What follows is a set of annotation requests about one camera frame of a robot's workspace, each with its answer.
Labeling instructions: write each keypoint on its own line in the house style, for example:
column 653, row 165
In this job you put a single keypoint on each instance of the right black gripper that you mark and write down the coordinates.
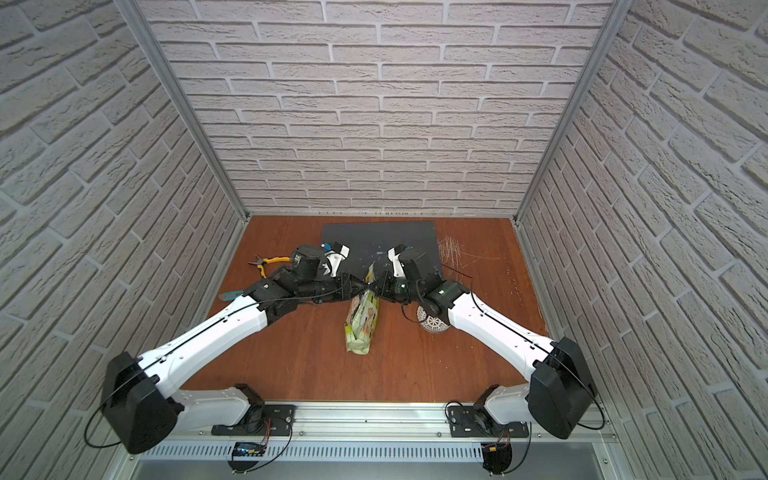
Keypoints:
column 384, row 285

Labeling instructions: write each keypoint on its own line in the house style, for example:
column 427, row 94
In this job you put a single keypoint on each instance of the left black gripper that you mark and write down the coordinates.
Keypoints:
column 344, row 286

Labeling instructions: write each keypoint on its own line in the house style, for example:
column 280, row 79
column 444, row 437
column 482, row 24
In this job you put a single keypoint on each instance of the green oats bag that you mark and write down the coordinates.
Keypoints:
column 361, row 322

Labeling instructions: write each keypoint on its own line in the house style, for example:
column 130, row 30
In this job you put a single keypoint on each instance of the white patterned breakfast bowl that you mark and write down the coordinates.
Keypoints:
column 429, row 323

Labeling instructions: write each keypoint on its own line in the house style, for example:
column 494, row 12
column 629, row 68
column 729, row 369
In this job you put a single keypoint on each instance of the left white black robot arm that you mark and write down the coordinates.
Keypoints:
column 143, row 398

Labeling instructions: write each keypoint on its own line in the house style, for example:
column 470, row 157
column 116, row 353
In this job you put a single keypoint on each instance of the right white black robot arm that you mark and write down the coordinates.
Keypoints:
column 559, row 387

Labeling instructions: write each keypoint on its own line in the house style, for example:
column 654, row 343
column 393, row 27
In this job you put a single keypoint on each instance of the teal utility knife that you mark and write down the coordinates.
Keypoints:
column 229, row 296

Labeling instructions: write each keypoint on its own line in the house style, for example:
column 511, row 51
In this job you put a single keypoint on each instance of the left controller board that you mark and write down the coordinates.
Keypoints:
column 245, row 456

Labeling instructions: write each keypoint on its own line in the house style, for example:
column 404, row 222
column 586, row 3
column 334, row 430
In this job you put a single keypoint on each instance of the controller board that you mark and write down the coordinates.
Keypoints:
column 245, row 456
column 496, row 457

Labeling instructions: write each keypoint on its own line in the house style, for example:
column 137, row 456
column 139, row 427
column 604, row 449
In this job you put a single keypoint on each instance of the right controller board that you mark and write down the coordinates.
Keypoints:
column 496, row 457

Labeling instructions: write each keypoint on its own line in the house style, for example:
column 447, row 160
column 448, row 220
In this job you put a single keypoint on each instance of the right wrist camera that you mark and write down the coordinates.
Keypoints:
column 393, row 256

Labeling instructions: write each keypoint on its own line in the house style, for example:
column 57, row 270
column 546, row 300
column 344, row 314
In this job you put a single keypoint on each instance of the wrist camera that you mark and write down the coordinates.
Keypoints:
column 393, row 256
column 335, row 254

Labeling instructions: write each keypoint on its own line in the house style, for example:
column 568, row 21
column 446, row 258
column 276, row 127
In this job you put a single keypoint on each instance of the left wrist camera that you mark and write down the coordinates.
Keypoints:
column 335, row 254

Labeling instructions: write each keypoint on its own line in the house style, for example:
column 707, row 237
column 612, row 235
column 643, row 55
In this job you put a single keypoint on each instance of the grey network switch box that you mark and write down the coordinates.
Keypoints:
column 369, row 243

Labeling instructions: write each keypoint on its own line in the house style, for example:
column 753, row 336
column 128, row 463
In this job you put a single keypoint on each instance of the yellow handled pliers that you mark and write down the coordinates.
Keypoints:
column 261, row 263

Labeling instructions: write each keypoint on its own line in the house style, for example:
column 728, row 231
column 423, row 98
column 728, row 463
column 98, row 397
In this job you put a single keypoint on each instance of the aluminium front rail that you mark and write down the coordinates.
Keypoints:
column 350, row 421

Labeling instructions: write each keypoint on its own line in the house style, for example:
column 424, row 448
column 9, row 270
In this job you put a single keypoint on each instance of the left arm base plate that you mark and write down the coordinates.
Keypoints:
column 273, row 419

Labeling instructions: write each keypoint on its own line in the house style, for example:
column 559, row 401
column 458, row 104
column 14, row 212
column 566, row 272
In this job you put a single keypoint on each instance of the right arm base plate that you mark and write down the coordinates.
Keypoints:
column 465, row 422

